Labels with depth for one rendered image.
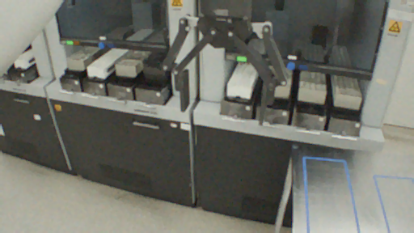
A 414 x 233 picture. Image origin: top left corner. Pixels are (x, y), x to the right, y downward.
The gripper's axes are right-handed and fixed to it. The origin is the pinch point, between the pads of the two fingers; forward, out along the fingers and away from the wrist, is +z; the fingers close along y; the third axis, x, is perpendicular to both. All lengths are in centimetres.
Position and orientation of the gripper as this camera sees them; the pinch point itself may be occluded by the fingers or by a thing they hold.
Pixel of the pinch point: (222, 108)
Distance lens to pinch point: 53.5
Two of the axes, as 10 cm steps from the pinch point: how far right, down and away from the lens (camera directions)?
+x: 2.8, -5.2, 8.1
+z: 0.0, 8.4, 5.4
